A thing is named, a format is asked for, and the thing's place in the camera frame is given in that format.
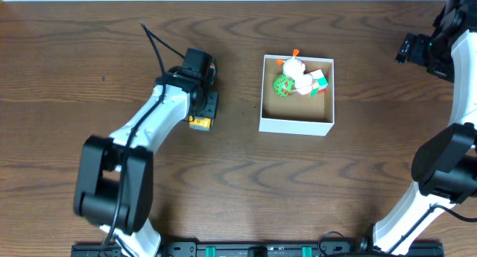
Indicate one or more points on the white cardboard box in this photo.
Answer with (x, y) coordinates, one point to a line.
(297, 114)

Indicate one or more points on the yellow grey toy truck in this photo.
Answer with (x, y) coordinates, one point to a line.
(200, 123)

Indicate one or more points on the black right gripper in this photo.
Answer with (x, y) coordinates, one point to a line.
(417, 56)

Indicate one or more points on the multicolour puzzle cube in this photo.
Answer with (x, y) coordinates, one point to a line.
(319, 82)

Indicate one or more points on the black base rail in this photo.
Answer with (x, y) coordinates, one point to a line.
(328, 247)

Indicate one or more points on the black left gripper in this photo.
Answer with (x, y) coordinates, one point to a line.
(208, 110)

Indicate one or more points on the green numbered ball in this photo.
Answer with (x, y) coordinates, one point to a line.
(283, 86)

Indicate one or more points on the pink white plush toy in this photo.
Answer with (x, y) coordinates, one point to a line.
(295, 68)

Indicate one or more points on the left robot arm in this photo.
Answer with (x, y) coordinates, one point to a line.
(114, 188)

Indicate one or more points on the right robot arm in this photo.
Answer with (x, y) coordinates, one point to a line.
(443, 173)

